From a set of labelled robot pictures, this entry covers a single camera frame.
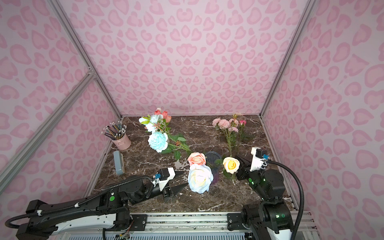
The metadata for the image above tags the salmon pink rose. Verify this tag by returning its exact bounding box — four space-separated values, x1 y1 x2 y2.
188 152 206 166

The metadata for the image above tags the purple glass vase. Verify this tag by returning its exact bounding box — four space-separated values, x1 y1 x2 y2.
205 151 222 185

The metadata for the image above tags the magenta rose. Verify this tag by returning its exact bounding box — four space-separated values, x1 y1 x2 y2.
238 120 252 143

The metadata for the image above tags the light pink double peony stem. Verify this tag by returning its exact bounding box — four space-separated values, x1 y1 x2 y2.
228 118 239 150

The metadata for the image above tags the small pink twin rose stem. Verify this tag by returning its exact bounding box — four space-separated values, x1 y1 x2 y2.
212 118 234 157

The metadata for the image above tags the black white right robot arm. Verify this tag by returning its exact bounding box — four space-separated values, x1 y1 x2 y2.
227 157 305 240

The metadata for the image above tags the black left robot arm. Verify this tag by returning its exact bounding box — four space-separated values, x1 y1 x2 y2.
5 168 188 240

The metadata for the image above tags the yellow peach rose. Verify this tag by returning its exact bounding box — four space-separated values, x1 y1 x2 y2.
222 157 240 183

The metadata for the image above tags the white rose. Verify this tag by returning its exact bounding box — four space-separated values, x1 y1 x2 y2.
188 164 214 194

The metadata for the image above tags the tulip bunch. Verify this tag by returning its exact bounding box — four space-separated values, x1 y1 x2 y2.
139 108 172 133

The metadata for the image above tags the grey rectangular eraser block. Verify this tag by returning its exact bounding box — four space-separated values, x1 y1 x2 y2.
113 151 125 176

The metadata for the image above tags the pink pen cup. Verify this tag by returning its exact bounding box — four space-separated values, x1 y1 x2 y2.
112 134 131 151

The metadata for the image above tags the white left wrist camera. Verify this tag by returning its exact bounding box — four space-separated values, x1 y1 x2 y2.
153 168 176 192

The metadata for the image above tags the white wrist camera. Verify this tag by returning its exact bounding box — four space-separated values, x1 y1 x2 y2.
250 147 269 172
153 168 176 192

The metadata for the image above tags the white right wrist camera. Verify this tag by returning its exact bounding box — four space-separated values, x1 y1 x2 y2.
250 147 269 172

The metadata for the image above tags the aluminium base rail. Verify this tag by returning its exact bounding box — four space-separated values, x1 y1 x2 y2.
55 211 320 240

